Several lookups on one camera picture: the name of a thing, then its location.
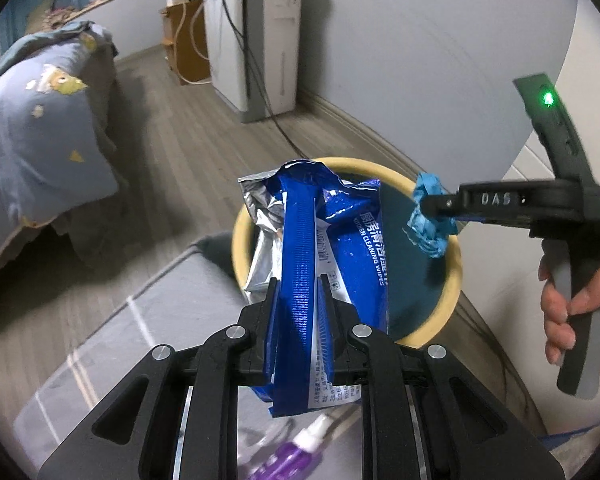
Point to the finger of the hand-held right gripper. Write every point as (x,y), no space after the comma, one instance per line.
(442,203)

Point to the wooden nightstand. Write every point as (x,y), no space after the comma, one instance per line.
(190,35)

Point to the grey checked mat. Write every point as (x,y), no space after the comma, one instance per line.
(130,340)

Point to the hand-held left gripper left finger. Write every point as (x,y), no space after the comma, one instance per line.
(272,315)

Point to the teal bin with yellow rim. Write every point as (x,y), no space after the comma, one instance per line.
(430,290)

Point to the bed with grey patterned duvet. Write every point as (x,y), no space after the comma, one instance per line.
(40,150)

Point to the grey bed base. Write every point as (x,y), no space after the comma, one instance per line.
(105,110)

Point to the white air purifier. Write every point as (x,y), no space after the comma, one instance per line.
(270,35)

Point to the blue wet wipes packet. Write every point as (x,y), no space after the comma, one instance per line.
(300,240)

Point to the person's right hand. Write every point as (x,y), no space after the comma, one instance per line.
(555,310)

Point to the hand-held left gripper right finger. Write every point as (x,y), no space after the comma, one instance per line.
(325,320)

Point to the purple spray bottle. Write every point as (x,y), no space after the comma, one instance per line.
(290,455)

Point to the light blue wrapper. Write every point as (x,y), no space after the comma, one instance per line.
(427,235)

